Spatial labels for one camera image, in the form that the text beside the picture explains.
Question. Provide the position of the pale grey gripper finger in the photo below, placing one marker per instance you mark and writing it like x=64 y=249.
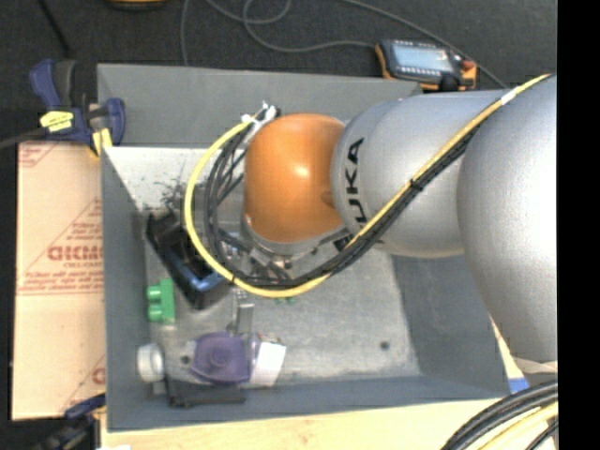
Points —
x=245 y=318

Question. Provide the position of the clear plastic bottle purple label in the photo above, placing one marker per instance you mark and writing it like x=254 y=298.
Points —
x=220 y=358

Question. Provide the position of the grey metal bin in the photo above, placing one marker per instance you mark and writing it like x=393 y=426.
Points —
x=328 y=340

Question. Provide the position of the green toy block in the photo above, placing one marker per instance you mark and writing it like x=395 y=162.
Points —
x=161 y=301

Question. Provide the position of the black and blue box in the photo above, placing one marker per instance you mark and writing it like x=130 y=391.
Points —
x=180 y=256

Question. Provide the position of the brown cardboard board red print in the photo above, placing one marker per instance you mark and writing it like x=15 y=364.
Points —
x=56 y=232

